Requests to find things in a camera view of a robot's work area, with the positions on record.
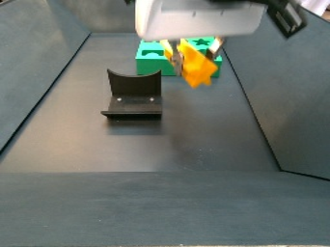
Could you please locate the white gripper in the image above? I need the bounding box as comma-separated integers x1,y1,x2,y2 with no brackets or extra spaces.
135,0,266,76

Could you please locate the yellow star-shaped prism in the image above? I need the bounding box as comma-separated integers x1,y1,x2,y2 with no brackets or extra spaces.
177,39,218,88

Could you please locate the black L-shaped fixture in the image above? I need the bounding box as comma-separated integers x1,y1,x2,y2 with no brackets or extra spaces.
100,69,163,118

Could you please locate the green foam shape-sorter block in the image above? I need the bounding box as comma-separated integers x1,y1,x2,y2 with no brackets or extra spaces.
135,37,214,76

